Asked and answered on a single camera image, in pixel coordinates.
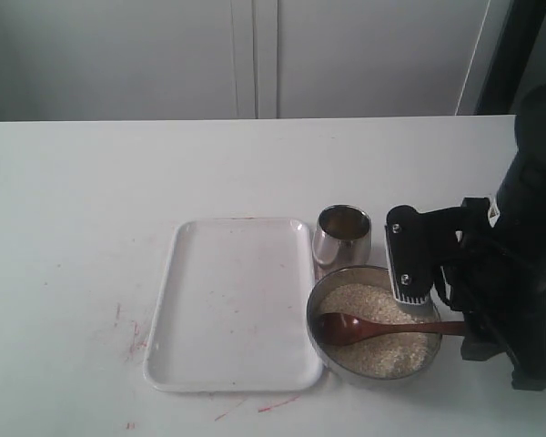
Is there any brown wooden spoon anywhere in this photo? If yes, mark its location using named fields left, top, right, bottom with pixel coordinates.
left=312, top=312, right=467, bottom=347

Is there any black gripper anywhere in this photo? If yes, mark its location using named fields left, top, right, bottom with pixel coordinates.
left=385, top=198, right=546, bottom=390

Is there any white rectangular tray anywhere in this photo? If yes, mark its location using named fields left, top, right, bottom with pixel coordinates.
left=143, top=218, right=323, bottom=393

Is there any wide steel rice bowl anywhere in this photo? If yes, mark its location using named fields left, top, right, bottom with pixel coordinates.
left=307, top=266, right=442, bottom=386

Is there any beige granular powder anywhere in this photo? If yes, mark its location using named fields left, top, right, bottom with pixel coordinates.
left=318, top=284, right=438, bottom=379

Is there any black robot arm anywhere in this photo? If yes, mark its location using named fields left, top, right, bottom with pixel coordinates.
left=385, top=84, right=546, bottom=391

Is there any small steel cup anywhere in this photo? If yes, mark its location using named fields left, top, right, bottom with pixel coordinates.
left=312, top=205, right=371, bottom=269

